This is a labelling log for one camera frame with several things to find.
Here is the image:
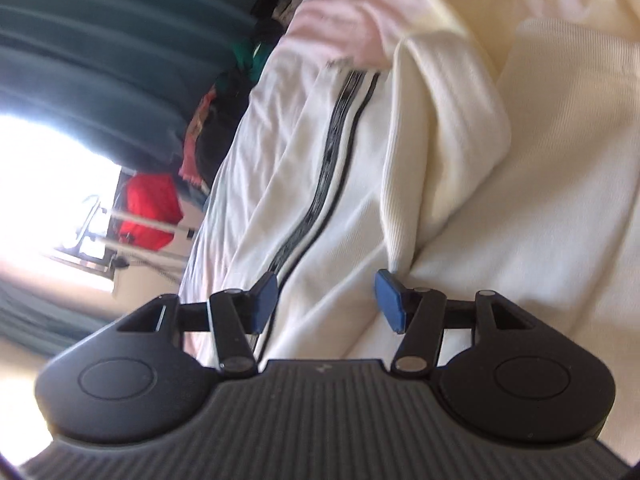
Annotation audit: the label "red bag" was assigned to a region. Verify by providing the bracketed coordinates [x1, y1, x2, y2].
[118, 174, 183, 252]

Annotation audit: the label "cream white sweatpants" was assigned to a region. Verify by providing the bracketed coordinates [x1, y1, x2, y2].
[180, 20, 639, 460]

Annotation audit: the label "teal curtain left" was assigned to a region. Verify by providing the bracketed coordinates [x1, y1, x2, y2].
[0, 281, 110, 356]

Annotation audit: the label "garment steamer stand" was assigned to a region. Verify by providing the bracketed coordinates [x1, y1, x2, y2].
[54, 199, 196, 281]

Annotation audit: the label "teal curtain right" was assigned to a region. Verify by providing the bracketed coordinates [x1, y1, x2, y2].
[1, 0, 256, 172]

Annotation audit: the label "black framed window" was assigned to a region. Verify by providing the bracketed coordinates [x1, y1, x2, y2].
[1, 114, 122, 276]

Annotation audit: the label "pastel tie-dye bed sheet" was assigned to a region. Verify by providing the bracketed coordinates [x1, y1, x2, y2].
[199, 0, 640, 201]

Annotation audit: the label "pile of clothes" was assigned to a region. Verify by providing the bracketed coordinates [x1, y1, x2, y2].
[179, 0, 302, 194]

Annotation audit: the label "teal curtain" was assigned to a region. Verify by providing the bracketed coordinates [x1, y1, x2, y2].
[1, 0, 256, 172]
[0, 281, 110, 356]

